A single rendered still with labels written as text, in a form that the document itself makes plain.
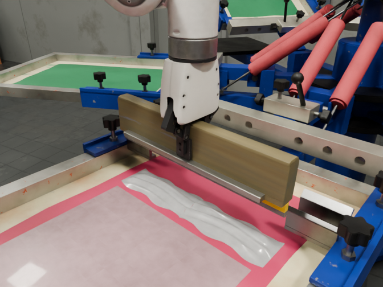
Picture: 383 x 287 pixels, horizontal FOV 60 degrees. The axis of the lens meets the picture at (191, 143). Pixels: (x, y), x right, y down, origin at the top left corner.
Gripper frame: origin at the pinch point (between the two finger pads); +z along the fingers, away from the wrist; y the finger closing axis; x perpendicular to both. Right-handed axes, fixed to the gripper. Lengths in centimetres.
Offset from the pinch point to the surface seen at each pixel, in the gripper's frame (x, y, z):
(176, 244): 5.0, 9.0, 14.0
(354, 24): -24, -145, -5
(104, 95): -60, -22, 11
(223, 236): 10.0, 2.5, 13.4
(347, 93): 8, -54, 2
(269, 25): -51, -111, -5
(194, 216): 2.7, 1.8, 13.6
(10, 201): -25.0, 23.6, 12.6
